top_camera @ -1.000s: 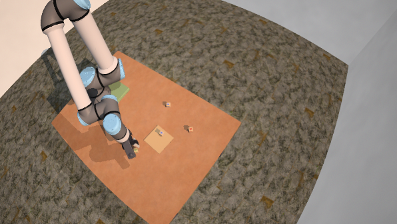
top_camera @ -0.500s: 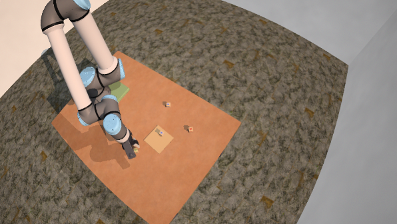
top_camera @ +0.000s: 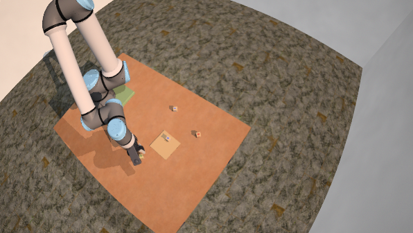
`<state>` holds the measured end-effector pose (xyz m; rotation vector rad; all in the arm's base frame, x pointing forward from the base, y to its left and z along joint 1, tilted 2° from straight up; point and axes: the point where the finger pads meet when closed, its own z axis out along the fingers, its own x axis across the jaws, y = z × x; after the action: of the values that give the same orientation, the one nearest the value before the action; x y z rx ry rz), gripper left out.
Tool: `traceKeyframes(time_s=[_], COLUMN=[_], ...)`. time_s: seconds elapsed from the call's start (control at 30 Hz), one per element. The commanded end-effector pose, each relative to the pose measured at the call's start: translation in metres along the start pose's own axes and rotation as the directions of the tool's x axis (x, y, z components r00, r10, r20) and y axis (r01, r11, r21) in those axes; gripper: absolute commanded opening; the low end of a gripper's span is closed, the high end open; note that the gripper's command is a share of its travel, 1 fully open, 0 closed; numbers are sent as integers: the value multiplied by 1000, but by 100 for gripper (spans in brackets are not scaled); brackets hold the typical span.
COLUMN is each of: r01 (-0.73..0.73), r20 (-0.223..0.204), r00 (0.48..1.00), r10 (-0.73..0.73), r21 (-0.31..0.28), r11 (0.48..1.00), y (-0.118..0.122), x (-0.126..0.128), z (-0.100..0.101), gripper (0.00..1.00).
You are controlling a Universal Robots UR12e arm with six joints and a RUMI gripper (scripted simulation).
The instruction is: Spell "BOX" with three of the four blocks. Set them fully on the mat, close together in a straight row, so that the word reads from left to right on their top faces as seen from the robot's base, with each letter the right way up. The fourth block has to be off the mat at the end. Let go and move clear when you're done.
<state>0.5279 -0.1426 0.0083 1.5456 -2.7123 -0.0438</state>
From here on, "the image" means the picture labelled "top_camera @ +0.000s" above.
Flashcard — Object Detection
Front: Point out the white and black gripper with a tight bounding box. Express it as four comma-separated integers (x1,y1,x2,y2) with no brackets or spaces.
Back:
134,135,146,154

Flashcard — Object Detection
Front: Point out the tan flat mat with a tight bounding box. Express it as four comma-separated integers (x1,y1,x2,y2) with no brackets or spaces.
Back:
150,130,180,159

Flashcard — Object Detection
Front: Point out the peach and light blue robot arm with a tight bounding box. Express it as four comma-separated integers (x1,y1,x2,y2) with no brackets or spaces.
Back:
42,0,141,166

